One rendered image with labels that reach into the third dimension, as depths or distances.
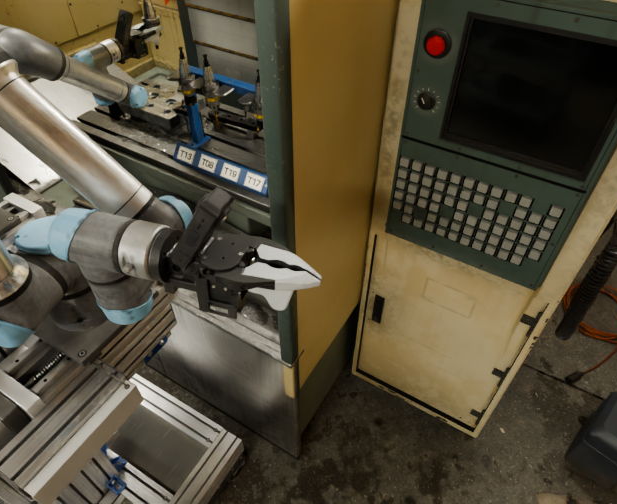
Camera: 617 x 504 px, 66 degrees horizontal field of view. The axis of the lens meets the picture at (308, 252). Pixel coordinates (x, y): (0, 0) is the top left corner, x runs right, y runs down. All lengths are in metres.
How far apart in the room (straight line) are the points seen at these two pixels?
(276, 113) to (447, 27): 0.44
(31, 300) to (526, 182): 1.04
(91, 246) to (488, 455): 1.92
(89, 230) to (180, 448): 1.43
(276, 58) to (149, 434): 1.59
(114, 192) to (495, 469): 1.89
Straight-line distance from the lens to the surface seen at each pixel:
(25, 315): 0.96
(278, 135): 0.85
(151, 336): 1.30
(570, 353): 2.70
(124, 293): 0.73
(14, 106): 0.80
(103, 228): 0.66
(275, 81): 0.80
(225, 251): 0.60
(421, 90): 1.17
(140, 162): 2.10
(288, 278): 0.56
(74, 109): 2.86
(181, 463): 1.97
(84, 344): 1.12
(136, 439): 2.06
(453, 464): 2.22
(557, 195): 1.21
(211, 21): 2.44
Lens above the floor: 2.01
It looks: 46 degrees down
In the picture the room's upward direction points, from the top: straight up
